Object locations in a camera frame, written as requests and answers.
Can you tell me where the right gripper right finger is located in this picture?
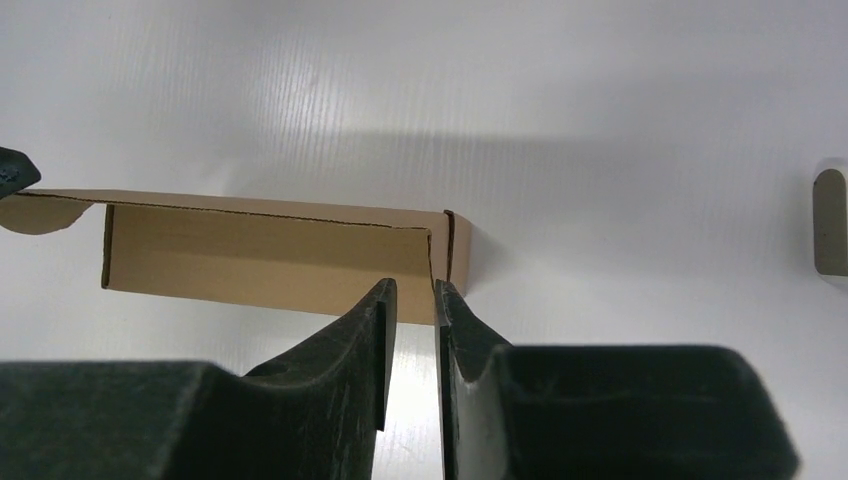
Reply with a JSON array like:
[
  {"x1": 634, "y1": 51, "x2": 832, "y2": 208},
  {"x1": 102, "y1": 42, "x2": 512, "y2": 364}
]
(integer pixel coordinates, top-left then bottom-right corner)
[{"x1": 434, "y1": 280, "x2": 801, "y2": 479}]

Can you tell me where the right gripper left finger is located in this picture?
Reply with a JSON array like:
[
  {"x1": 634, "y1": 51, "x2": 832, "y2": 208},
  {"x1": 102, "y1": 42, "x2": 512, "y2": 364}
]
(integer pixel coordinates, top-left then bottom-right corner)
[{"x1": 1, "y1": 278, "x2": 397, "y2": 479}]

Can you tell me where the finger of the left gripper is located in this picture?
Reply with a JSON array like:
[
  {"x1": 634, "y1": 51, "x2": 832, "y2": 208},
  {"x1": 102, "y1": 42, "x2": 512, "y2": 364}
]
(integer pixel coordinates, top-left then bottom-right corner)
[{"x1": 0, "y1": 147, "x2": 41, "y2": 199}]

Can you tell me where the brown cardboard box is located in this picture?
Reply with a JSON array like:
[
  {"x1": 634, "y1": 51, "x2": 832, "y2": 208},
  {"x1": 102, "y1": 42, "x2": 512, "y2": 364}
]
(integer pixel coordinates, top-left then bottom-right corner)
[{"x1": 1, "y1": 189, "x2": 472, "y2": 325}]

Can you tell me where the small pink white stapler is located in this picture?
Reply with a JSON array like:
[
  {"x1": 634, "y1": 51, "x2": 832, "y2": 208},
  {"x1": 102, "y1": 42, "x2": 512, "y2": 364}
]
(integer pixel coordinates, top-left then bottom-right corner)
[{"x1": 812, "y1": 168, "x2": 847, "y2": 278}]

